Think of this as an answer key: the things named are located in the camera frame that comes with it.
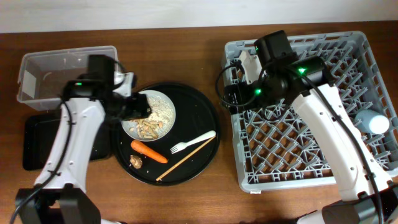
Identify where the grey plate with food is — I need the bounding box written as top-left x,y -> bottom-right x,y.
121,90 -> 176,142

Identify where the orange carrot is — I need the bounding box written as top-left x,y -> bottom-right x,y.
131,140 -> 168,164

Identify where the brown ginger piece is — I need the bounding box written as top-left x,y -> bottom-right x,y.
130,155 -> 142,169

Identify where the white plastic fork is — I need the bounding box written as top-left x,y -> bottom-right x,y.
170,131 -> 216,154

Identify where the wooden chopstick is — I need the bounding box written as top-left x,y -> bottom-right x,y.
156,136 -> 215,182

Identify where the light blue plastic cup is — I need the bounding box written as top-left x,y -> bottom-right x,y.
354,110 -> 389,134

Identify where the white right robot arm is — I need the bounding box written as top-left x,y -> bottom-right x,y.
227,56 -> 397,223

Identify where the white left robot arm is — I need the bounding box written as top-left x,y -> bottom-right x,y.
10,74 -> 150,223

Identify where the grey dishwasher rack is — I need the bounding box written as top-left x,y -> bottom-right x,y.
231,31 -> 397,194

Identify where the clear plastic waste bin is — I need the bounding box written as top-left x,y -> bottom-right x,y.
17,45 -> 118,111

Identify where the round black serving tray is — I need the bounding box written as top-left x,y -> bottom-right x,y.
111,83 -> 221,186

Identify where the black rectangular tray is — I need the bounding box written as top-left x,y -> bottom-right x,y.
22,112 -> 111,170

